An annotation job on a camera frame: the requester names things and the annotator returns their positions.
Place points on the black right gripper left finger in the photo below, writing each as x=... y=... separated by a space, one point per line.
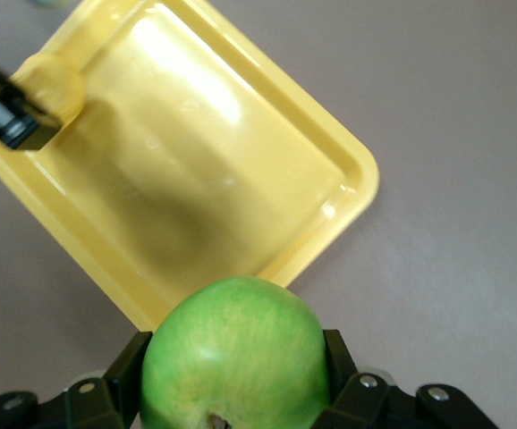
x=102 y=402

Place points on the green apple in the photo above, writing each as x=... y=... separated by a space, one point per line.
x=231 y=357

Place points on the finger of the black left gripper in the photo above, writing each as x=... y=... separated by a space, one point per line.
x=26 y=129

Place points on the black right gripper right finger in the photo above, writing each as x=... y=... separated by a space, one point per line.
x=357 y=402

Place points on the yellow plastic tray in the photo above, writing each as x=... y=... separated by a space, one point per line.
x=173 y=156

